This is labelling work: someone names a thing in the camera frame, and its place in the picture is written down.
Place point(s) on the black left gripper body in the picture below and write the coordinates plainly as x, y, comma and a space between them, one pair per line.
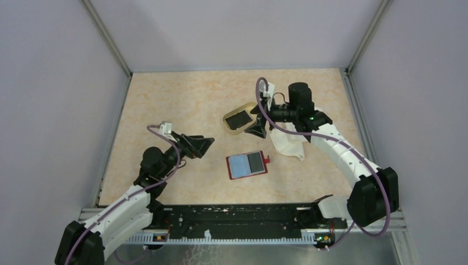
191, 150

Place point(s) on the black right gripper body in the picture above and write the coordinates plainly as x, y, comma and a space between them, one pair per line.
262, 121

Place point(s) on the red leather card holder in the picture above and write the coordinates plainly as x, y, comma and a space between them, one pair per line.
238, 167

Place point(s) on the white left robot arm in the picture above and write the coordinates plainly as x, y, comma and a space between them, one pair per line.
94, 240

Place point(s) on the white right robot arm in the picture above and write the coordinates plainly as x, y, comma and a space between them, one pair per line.
290, 125

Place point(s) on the beige plastic tray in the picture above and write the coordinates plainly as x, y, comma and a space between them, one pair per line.
248, 107

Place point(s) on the white cloth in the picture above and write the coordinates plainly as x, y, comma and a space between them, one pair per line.
288, 144

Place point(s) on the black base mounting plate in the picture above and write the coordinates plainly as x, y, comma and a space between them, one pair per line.
241, 221

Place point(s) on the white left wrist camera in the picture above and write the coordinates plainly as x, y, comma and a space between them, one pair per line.
165, 129

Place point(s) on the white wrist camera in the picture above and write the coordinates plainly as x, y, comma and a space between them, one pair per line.
165, 129
267, 91

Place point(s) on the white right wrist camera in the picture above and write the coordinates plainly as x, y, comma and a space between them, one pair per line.
267, 91

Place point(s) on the white slotted cable duct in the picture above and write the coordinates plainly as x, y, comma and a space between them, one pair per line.
306, 238

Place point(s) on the aluminium frame rail left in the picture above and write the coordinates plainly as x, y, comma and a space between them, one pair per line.
106, 36

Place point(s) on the aluminium frame rail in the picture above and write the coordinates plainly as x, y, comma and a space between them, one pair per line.
106, 36
396, 223
381, 11

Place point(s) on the aluminium front frame rail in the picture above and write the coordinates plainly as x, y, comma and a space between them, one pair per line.
396, 223

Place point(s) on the aluminium frame rail right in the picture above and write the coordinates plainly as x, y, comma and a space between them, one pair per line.
381, 11

